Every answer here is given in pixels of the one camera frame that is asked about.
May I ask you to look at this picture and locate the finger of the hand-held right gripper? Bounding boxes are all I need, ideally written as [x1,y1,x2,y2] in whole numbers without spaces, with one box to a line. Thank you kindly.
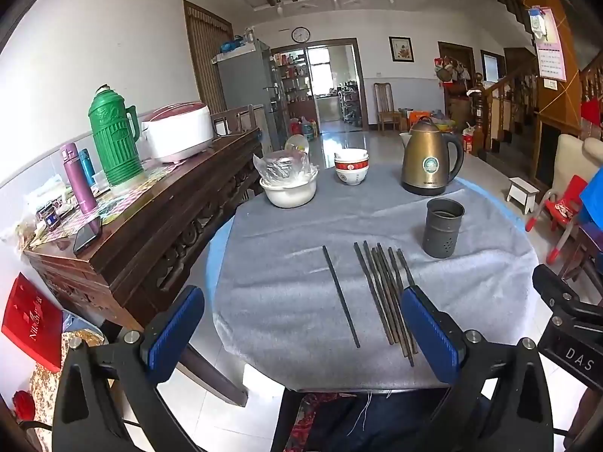
[532,264,603,327]

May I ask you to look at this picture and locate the purple drink bottle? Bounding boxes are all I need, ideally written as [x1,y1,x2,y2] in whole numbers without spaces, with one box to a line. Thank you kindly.
[60,142,98,215]

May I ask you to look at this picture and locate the clear plastic bag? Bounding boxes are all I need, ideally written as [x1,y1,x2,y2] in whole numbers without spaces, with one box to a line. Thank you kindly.
[253,148,320,187]

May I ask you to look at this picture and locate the grey refrigerator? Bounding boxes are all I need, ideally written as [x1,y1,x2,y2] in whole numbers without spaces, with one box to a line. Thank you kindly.
[214,40,288,151]

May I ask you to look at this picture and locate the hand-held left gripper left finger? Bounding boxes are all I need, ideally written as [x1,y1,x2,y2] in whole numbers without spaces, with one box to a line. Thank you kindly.
[52,285,206,452]

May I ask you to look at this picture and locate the red gift bag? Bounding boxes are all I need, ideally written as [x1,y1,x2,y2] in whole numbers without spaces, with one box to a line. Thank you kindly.
[1,273,65,373]

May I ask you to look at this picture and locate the wooden stair railing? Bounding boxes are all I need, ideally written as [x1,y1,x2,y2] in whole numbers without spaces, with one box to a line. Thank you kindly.
[471,56,540,152]

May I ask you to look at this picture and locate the blue drink bottle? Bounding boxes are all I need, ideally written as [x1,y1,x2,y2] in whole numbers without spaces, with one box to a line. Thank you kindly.
[78,148,97,187]

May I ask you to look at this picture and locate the framed wall picture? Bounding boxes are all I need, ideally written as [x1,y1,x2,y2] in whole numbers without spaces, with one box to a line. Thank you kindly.
[389,36,416,63]

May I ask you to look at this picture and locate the small white stool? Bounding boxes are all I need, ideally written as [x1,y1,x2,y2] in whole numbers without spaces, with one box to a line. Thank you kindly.
[506,177,540,214]

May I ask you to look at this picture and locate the dark carved wooden sideboard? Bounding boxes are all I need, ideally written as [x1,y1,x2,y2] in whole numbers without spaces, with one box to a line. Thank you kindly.
[23,127,265,335]

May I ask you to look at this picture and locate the shelf with jars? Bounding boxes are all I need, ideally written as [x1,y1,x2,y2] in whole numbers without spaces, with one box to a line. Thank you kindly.
[271,52,312,118]

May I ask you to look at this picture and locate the white rice cooker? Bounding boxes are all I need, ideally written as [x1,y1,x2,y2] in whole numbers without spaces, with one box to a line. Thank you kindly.
[141,102,216,165]

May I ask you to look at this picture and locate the cream armchair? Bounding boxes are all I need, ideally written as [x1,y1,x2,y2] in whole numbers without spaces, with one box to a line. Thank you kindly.
[551,134,603,190]

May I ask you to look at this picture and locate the bronze electric kettle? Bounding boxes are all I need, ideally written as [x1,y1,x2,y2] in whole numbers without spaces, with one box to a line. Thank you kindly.
[400,115,465,197]

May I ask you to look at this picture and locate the single dark chopstick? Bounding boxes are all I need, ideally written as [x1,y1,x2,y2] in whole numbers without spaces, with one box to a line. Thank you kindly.
[321,245,361,348]

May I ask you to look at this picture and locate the light blue table cover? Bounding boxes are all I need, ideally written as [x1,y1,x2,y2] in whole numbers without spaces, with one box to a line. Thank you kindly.
[205,176,526,354]

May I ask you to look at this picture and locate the red child's chair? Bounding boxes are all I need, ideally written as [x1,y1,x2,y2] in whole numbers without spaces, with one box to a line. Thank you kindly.
[525,174,591,264]

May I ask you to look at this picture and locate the wooden dining chair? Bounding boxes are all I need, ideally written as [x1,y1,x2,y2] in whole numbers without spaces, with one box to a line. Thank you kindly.
[374,82,404,132]

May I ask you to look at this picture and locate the black smartphone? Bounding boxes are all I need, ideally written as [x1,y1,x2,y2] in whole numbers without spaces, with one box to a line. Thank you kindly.
[73,217,104,256]

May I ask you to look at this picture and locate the dark grey chopstick holder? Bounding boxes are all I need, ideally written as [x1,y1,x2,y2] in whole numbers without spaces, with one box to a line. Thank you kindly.
[421,198,465,260]

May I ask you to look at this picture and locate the dark wooden chair frame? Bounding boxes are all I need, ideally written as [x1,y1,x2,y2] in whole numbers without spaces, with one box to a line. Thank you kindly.
[210,104,263,140]

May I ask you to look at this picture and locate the person's legs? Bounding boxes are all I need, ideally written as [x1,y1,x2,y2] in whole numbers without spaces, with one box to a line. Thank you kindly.
[301,390,478,452]

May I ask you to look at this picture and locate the green thermos flask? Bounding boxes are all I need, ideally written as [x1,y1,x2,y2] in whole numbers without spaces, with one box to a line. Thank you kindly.
[88,85,145,188]

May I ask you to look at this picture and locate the grey tablecloth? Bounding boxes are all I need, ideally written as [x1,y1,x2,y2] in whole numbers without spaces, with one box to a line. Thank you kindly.
[212,160,540,389]

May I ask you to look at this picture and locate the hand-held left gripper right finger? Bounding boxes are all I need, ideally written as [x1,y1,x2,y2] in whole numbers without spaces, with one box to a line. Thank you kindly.
[399,286,555,452]

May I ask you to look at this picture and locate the group of plastic jugs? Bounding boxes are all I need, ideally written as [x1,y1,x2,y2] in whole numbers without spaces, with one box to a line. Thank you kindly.
[289,115,320,138]

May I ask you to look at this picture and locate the orange cardboard boxes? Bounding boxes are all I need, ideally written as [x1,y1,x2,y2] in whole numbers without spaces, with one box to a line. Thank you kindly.
[400,108,427,129]

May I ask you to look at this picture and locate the blue cloth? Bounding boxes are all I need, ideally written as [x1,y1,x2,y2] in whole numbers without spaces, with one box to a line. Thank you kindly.
[579,164,603,228]

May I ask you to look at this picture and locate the floral patterned cloth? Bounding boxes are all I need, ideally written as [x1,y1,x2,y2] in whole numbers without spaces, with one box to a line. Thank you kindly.
[27,325,110,430]

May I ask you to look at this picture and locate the row of dark chopsticks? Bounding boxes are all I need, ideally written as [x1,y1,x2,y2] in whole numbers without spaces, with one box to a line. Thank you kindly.
[353,241,420,368]

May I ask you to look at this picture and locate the wall calendar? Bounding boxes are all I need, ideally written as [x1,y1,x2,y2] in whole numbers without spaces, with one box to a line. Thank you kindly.
[528,6,568,82]

